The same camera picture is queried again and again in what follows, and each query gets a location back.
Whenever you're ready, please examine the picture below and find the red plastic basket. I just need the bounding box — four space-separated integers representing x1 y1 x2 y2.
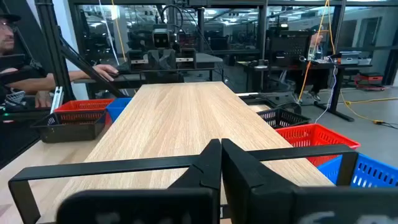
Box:
275 123 361 167
53 98 115 125

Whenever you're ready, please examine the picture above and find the person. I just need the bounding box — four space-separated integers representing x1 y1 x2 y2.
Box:
0 8 38 94
294 24 330 102

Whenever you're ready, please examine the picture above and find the grey desk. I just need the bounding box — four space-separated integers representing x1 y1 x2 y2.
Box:
73 52 224 94

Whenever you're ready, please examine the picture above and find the white hanging cable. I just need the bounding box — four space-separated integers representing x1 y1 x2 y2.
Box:
98 0 119 65

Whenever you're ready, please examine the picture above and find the red toolbox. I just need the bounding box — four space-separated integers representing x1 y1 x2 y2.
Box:
354 73 386 91

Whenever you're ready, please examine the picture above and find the black desk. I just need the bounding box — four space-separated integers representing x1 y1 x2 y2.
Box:
236 60 374 122

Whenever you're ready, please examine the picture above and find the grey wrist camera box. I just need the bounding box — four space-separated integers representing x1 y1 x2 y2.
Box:
151 28 172 49

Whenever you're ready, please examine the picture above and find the person's forearm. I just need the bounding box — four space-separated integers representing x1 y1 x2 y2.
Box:
54 68 100 82
6 74 58 94

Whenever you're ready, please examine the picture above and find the blue plastic basket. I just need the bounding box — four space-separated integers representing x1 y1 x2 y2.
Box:
316 152 398 189
105 97 133 123

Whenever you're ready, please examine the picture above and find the black metal table frame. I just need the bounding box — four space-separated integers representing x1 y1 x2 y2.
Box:
0 0 302 170

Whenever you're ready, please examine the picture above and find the silver metal bracket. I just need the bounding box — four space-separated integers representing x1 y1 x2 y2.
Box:
49 86 65 114

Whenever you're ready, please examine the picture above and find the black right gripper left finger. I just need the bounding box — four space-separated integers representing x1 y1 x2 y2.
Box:
57 138 222 224

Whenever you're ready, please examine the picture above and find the black plastic basket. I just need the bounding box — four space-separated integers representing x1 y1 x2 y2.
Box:
30 109 108 144
256 108 312 130

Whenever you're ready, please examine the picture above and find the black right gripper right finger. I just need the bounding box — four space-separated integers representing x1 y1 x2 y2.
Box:
221 138 398 224

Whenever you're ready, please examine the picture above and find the yellow hanging cable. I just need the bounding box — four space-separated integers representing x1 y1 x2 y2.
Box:
111 0 127 62

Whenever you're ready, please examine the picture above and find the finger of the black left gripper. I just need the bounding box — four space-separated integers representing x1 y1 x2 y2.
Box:
147 49 163 71
161 49 177 71

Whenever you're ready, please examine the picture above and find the black perforated panel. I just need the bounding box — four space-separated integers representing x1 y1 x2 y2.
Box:
269 30 313 66

